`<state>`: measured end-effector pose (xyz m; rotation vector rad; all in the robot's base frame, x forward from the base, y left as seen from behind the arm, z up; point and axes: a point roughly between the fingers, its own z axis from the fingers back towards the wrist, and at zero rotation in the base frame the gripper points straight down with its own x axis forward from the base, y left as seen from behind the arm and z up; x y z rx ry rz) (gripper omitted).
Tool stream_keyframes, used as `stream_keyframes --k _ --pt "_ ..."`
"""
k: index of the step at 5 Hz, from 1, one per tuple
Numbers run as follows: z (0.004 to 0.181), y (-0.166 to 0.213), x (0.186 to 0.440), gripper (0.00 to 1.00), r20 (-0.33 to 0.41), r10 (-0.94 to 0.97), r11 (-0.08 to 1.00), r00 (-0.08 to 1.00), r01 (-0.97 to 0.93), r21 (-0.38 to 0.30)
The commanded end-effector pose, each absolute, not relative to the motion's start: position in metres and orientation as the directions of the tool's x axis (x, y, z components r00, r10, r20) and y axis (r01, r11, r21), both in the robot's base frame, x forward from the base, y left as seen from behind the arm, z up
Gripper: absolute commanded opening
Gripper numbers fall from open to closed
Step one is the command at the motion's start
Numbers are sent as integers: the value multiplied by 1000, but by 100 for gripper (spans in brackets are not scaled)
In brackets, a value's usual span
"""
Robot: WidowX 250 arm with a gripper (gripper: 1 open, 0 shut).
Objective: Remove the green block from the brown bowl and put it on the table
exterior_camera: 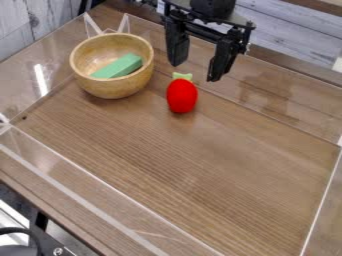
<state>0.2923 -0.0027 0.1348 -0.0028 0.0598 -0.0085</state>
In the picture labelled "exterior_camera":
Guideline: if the clear acrylic table barrier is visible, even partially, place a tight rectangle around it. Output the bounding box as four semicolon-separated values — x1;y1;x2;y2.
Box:
0;20;342;256

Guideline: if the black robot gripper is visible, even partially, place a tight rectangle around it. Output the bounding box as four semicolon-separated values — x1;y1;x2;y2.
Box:
161;0;256;82

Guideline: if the black metal table leg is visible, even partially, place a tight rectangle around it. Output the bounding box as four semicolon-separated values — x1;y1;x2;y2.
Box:
29;212;76;256

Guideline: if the black cable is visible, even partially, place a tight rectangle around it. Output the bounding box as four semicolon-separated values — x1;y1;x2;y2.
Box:
0;227;37;256

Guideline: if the green rectangular block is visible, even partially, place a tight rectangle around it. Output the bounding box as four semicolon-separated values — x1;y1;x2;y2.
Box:
90;53;142;79

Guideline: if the light brown wooden bowl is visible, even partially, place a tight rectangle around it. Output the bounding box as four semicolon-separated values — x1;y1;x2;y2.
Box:
69;33;153;99

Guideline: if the red toy strawberry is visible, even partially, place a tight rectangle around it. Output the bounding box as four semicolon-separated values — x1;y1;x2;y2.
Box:
165;72;197;113

